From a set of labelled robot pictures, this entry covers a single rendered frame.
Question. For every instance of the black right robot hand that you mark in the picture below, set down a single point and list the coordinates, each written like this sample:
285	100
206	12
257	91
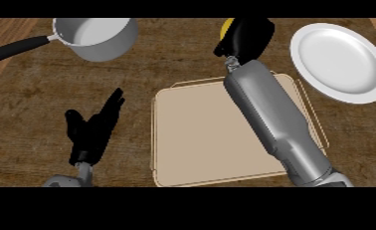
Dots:
247	36

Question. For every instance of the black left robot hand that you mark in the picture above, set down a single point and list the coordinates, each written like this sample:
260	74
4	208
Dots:
95	131

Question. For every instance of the yellow lemon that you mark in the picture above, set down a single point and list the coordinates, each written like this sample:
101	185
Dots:
225	28

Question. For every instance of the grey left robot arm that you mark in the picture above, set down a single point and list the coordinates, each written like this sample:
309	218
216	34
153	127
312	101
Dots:
74	178

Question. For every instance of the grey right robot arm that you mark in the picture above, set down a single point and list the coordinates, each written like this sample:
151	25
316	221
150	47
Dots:
279	117

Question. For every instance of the white plate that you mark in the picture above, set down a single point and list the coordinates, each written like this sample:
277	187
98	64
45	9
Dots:
340	61

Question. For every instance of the beige tray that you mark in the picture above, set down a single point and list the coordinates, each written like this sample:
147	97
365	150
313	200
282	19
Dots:
210	134

